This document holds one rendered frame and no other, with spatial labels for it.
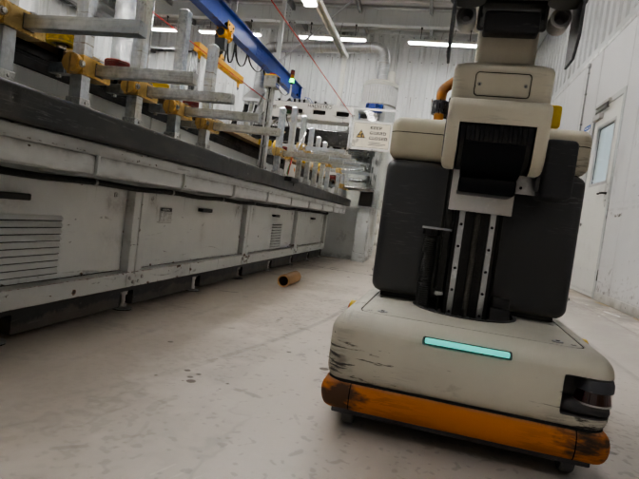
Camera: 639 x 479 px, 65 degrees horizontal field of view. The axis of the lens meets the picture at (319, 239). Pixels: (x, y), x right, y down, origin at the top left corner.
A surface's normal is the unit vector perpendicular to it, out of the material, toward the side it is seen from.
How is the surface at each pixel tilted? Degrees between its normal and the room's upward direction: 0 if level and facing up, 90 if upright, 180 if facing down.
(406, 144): 90
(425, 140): 90
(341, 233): 90
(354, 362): 90
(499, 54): 98
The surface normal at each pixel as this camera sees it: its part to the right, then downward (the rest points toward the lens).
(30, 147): 0.97, 0.14
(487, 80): -0.26, 0.16
